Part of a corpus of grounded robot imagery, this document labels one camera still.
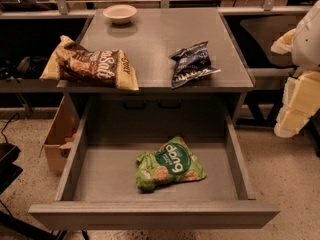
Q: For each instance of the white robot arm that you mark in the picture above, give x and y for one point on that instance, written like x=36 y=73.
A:
x=306 y=43

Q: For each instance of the open grey drawer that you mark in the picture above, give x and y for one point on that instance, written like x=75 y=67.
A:
x=98 y=190

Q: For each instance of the cardboard box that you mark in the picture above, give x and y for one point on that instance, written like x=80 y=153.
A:
x=61 y=134

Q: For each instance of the brown sea salt chip bag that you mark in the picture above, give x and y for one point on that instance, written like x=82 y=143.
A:
x=70 y=61

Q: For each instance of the grey counter cabinet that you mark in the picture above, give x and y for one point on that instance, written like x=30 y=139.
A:
x=148 y=42

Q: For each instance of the black equipment on left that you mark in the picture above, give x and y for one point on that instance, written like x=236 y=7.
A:
x=30 y=67

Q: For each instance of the green rice chip bag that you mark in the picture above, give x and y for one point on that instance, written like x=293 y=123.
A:
x=173 y=162

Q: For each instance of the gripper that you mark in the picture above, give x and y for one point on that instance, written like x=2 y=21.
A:
x=307 y=41

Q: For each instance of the dark blue chip bag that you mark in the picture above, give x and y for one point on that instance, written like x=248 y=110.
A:
x=191 y=64

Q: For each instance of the white ceramic bowl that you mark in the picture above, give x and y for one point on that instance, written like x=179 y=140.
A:
x=120 y=14

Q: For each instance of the black base with cable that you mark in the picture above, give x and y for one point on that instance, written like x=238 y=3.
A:
x=8 y=155

